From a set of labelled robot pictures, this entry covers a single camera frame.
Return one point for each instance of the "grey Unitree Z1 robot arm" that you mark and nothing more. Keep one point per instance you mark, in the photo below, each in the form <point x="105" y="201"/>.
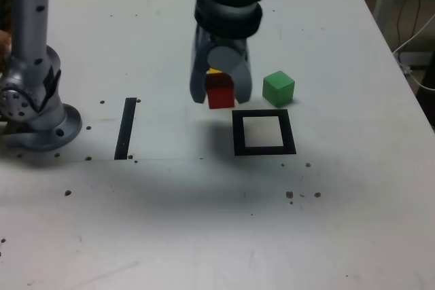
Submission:
<point x="30" y="15"/>

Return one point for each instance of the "red cube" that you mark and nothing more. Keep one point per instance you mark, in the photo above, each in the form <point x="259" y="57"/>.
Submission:
<point x="221" y="94"/>

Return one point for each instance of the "person's hand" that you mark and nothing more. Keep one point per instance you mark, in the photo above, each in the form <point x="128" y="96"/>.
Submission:
<point x="4" y="43"/>

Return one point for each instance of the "green cube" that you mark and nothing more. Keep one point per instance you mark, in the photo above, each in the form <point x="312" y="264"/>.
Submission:
<point x="278" y="89"/>

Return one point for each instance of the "yellow cube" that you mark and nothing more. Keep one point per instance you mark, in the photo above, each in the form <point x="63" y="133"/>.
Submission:
<point x="214" y="71"/>

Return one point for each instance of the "black tape square outline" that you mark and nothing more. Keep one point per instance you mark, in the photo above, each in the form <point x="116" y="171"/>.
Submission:
<point x="238" y="133"/>

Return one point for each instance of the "black tape strip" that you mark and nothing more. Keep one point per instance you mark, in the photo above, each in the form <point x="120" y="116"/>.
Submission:
<point x="125" y="130"/>

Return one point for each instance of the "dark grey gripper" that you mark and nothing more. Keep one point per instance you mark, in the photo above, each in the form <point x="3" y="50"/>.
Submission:
<point x="227" y="41"/>

